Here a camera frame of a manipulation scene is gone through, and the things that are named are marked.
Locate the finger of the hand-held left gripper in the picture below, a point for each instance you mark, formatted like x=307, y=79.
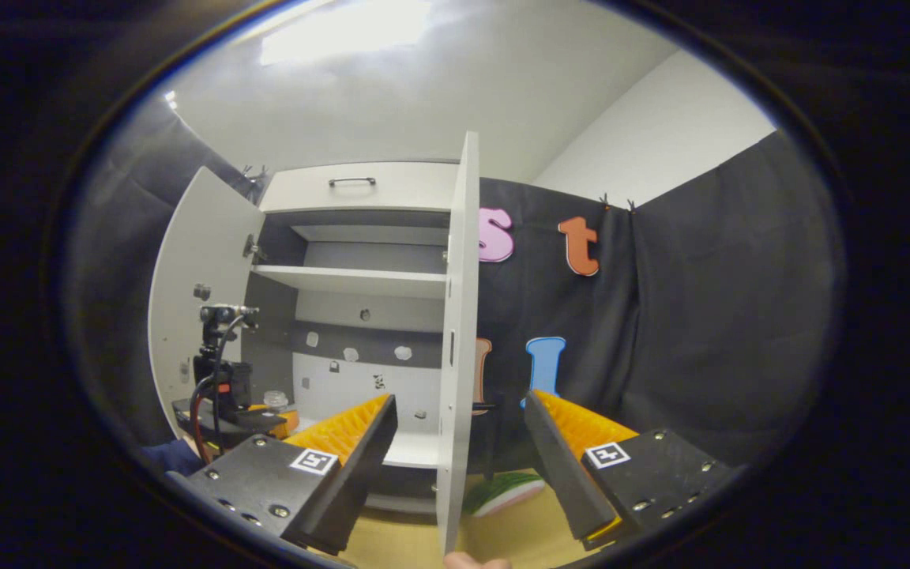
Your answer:
x=253, y=423
x=257, y=407

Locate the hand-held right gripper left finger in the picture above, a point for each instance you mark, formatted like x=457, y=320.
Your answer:
x=360, y=466

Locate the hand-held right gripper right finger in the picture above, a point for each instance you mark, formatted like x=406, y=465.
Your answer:
x=562, y=466

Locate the clear plastic bottle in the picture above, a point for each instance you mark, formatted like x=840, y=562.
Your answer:
x=276, y=397

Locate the white cabinet door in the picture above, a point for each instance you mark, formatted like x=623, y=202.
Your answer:
x=194, y=237
x=461, y=237

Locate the white cabinet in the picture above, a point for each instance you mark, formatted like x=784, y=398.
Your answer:
x=360, y=387

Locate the metal door hinge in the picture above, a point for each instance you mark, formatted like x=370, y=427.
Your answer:
x=254, y=248

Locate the white cabinet shelf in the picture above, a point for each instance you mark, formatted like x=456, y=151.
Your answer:
x=352, y=280

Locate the white cabinet drawer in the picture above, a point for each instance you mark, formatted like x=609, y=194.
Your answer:
x=407, y=190

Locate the watermelon slice shaped toy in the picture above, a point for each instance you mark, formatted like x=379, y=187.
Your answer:
x=502, y=494

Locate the black backdrop cloth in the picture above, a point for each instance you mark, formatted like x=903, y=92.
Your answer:
x=700, y=332

